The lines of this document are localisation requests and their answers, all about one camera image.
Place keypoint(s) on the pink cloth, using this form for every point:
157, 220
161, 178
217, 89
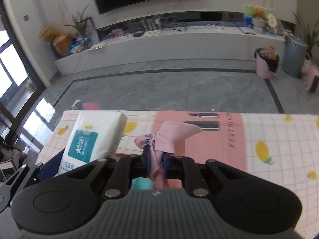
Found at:
164, 141

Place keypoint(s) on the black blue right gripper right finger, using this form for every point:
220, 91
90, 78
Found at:
187, 171

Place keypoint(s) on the pink small heater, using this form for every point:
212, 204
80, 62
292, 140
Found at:
310, 75

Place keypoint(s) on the white wifi router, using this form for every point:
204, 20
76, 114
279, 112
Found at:
151, 26

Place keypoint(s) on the picture with toys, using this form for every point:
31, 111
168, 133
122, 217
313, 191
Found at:
260, 19

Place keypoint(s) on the pink trash bin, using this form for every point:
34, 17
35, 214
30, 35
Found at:
267, 62

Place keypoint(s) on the lemon print checked tablecloth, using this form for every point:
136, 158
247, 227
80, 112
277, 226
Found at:
280, 148

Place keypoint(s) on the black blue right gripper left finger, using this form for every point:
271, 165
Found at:
122, 172

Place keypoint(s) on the teal plush toy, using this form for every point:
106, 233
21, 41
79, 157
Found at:
142, 183

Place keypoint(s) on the green potted plant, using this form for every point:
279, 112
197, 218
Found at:
79, 23

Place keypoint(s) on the white tissue pack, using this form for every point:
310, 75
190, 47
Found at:
95, 135

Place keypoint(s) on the grey metal trash can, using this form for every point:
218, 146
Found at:
294, 54

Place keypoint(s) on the orange vase with flowers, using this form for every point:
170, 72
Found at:
60, 41

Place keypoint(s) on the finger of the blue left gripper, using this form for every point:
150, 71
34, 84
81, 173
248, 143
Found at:
50, 168

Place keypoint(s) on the white marble tv bench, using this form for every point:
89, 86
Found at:
197, 42

